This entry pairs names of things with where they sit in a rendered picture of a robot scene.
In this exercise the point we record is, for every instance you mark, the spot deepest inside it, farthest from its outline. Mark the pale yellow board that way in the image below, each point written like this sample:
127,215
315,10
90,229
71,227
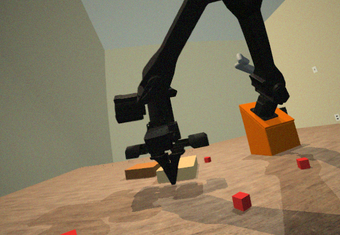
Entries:
187,169

